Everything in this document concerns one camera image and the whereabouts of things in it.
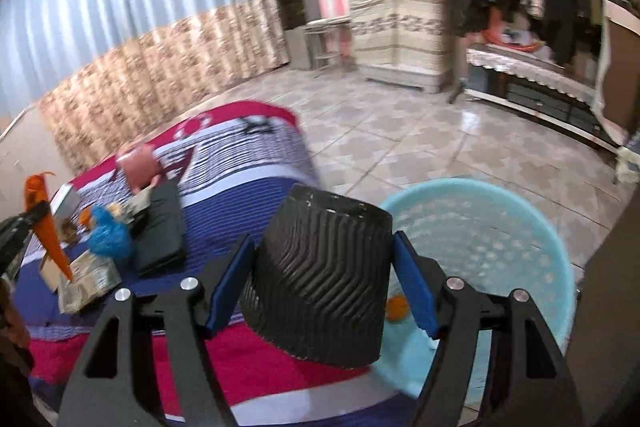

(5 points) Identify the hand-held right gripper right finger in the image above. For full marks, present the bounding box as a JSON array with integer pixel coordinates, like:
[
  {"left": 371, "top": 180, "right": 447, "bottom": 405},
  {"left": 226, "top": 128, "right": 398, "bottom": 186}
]
[{"left": 392, "top": 231, "right": 583, "bottom": 427}]

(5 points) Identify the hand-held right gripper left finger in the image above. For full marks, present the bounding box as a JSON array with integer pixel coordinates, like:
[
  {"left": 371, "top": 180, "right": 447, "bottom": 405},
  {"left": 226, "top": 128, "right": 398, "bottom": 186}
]
[{"left": 57, "top": 234, "right": 256, "bottom": 427}]

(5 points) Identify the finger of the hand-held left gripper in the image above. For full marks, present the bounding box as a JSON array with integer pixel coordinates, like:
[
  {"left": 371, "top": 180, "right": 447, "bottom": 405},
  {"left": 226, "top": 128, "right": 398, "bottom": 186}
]
[{"left": 0, "top": 202, "right": 53, "bottom": 268}]

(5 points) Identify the orange carrot plush toy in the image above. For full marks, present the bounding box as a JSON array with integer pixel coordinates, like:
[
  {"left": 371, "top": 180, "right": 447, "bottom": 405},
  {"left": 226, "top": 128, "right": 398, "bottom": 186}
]
[{"left": 24, "top": 173, "right": 75, "bottom": 283}]

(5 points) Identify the blue fuzzy plush toy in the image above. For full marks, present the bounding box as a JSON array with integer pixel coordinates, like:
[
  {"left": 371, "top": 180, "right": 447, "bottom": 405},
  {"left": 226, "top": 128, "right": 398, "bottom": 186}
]
[{"left": 87, "top": 204, "right": 135, "bottom": 263}]

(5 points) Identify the black ribbed plastic pot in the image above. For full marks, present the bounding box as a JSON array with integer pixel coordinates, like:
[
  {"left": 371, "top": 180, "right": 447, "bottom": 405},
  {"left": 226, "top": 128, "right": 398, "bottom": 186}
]
[{"left": 239, "top": 184, "right": 395, "bottom": 368}]

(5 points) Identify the light blue plastic basket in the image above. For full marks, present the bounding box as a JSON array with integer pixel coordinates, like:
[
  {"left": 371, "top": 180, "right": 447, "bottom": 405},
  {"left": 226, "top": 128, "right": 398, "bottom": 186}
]
[{"left": 372, "top": 178, "right": 576, "bottom": 395}]

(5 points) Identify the small orange ball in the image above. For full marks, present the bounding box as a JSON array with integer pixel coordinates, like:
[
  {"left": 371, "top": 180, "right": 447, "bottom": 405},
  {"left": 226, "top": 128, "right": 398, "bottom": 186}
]
[{"left": 386, "top": 294, "right": 412, "bottom": 323}]

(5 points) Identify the white box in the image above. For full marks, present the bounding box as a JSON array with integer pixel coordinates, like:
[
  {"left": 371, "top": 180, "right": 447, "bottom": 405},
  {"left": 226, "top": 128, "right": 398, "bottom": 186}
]
[{"left": 47, "top": 184, "right": 81, "bottom": 228}]

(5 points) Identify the striped red blue blanket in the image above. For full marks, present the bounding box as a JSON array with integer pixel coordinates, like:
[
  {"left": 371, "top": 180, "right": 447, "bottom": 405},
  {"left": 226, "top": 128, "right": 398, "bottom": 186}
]
[{"left": 10, "top": 99, "right": 416, "bottom": 427}]

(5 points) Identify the pink mug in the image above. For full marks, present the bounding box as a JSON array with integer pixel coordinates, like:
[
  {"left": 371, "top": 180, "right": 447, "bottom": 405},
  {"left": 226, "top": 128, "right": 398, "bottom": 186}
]
[{"left": 116, "top": 144, "right": 163, "bottom": 195}]

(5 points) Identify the blue and floral curtain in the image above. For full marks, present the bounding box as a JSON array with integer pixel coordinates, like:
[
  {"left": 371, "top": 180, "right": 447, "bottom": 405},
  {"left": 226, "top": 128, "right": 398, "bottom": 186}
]
[{"left": 0, "top": 0, "right": 291, "bottom": 172}]

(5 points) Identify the low table with lace cloth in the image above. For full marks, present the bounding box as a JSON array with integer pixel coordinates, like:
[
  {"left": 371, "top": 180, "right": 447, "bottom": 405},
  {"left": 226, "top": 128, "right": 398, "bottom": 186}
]
[{"left": 465, "top": 44, "right": 608, "bottom": 138}]

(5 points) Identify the cloth covered cabinet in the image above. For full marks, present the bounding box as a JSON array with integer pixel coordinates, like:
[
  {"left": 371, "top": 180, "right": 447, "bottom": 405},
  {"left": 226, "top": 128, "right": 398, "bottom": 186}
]
[{"left": 347, "top": 0, "right": 453, "bottom": 92}]

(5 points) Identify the round stool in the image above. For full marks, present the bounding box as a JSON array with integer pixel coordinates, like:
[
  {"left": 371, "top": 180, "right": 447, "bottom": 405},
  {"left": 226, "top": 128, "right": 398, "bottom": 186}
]
[{"left": 304, "top": 16, "right": 353, "bottom": 70}]

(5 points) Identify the wooden board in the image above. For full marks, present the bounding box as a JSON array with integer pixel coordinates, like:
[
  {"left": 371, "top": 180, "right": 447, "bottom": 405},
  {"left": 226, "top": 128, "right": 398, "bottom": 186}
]
[{"left": 595, "top": 0, "right": 640, "bottom": 142}]

